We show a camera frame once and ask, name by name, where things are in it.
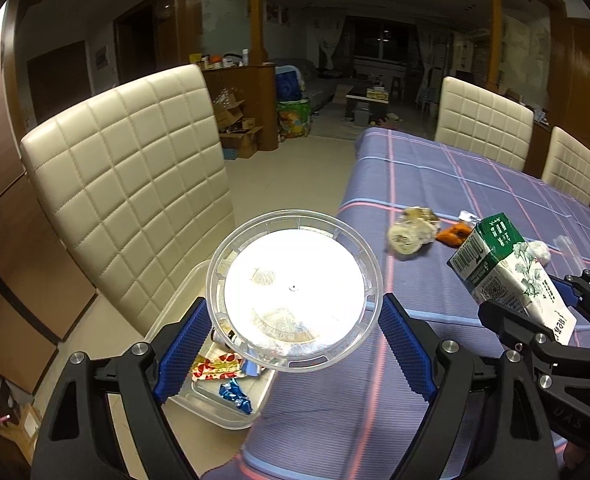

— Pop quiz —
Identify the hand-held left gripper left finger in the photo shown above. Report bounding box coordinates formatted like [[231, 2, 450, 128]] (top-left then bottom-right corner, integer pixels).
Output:
[[30, 297, 213, 480]]

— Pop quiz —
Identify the wooden partition cabinet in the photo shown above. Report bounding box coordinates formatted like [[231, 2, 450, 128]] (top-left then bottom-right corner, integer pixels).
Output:
[[202, 62, 280, 153]]

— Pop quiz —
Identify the crumpled white tissue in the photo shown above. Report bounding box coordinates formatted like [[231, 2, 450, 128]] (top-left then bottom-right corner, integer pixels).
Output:
[[525, 240, 552, 266]]

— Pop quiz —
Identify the patterned curtain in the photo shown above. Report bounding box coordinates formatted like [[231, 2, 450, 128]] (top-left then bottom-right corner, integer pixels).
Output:
[[315, 15, 346, 71], [417, 27, 448, 106]]

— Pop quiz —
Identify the cream quilted chair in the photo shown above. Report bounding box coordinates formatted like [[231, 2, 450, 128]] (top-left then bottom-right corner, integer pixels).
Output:
[[20, 64, 236, 333], [434, 76, 534, 172], [541, 126, 590, 207]]

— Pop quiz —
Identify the open cardboard box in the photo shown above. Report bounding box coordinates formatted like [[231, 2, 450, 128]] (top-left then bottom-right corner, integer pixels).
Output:
[[220, 125, 264, 159], [214, 90, 248, 133]]

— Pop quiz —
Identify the clear plastic tray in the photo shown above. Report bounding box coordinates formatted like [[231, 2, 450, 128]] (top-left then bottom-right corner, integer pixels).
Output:
[[550, 235, 588, 271]]

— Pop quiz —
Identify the blue container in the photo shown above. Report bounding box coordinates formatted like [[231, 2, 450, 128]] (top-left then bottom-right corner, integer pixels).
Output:
[[275, 64, 306, 103]]

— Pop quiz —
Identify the colourful printed bag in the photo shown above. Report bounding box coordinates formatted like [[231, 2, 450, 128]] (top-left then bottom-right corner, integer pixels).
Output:
[[277, 99, 312, 141]]

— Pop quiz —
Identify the group of small bottles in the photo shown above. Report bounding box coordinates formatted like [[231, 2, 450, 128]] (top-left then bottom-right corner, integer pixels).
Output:
[[190, 49, 250, 70]]

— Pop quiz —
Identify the blue foil wrapper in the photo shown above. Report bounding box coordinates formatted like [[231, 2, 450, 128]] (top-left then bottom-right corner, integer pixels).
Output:
[[218, 379, 254, 415]]

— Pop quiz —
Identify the red yellow checkered wrapper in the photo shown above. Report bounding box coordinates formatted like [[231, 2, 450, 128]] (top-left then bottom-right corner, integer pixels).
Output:
[[191, 352, 243, 383]]

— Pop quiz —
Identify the round clear plastic lid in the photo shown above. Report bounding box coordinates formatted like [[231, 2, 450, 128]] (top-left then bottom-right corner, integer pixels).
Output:
[[206, 208, 384, 372]]

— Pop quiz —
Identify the coffee table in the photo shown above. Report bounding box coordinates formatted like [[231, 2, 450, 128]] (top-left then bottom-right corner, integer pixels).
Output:
[[345, 82, 393, 126]]

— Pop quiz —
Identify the dark window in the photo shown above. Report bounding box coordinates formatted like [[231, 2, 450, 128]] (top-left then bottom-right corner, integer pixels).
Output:
[[347, 17, 418, 63]]

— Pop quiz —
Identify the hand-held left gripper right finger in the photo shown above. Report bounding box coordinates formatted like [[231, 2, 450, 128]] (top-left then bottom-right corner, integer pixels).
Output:
[[379, 292, 560, 480]]

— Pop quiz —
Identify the clear plastic bin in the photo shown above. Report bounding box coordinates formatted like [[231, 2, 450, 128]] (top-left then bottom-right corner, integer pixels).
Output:
[[142, 259, 278, 430]]

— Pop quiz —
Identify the green white milk carton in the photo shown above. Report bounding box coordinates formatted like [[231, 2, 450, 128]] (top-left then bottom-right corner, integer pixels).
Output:
[[447, 212, 580, 346]]

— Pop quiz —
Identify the grey sofa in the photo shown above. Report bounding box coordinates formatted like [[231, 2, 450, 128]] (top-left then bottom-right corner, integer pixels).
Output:
[[295, 57, 356, 111]]

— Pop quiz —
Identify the crumpled beige wrapper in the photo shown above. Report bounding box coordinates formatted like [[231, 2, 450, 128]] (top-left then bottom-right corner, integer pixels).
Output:
[[387, 206, 440, 260]]

